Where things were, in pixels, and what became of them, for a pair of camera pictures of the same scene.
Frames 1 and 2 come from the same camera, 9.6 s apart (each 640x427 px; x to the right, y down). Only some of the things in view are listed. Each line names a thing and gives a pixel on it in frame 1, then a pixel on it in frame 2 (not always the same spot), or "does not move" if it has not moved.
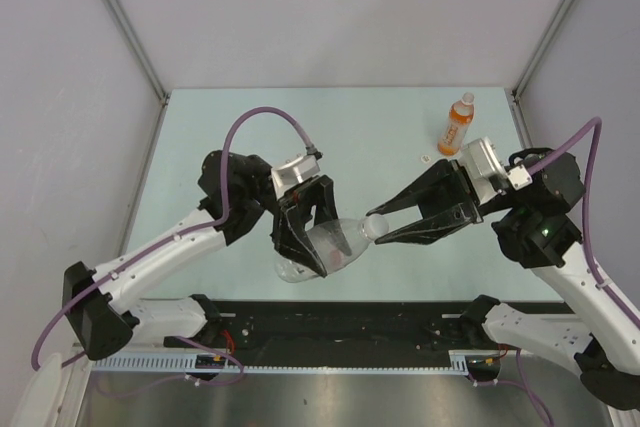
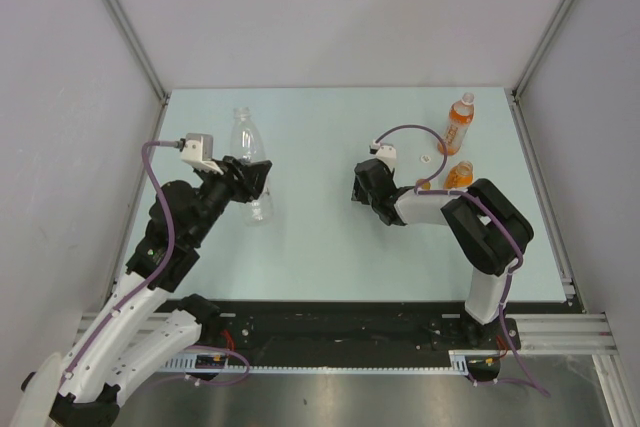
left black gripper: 289,234 → 245,179
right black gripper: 442,179 → 359,193
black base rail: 327,328 does not move
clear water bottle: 333,241 → 246,141
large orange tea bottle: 459,120 does not move
